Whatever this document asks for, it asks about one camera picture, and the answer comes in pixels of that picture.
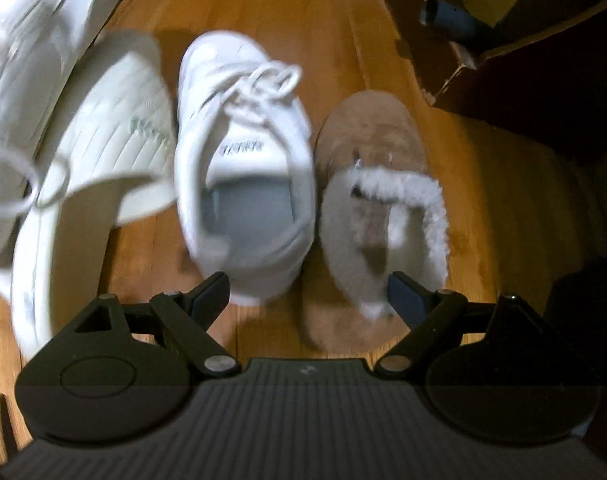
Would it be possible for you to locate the dark blue tube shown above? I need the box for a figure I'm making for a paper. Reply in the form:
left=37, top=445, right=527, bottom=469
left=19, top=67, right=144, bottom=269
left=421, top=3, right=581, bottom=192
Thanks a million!
left=418, top=0, right=480, bottom=45

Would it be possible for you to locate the tan fleece-lined slipper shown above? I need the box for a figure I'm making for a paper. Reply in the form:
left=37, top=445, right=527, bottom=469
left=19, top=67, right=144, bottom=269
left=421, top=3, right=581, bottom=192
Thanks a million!
left=300, top=91, right=449, bottom=353

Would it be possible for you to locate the white strap sneaker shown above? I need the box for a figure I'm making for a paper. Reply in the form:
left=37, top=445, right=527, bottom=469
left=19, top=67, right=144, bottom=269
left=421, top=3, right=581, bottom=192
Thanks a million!
left=174, top=31, right=315, bottom=307
left=0, top=0, right=142, bottom=291

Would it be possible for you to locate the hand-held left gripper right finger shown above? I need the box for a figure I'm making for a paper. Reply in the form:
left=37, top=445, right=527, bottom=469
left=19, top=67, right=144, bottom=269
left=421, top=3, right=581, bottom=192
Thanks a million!
left=374, top=271, right=529, bottom=377

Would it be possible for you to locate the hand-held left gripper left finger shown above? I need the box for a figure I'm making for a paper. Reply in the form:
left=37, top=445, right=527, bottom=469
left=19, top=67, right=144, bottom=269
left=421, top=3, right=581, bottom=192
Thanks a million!
left=74, top=271, right=242, bottom=377

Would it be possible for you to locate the white ribbed slide sandal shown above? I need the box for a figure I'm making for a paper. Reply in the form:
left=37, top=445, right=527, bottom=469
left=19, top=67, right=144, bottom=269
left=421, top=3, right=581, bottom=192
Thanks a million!
left=11, top=30, right=180, bottom=358

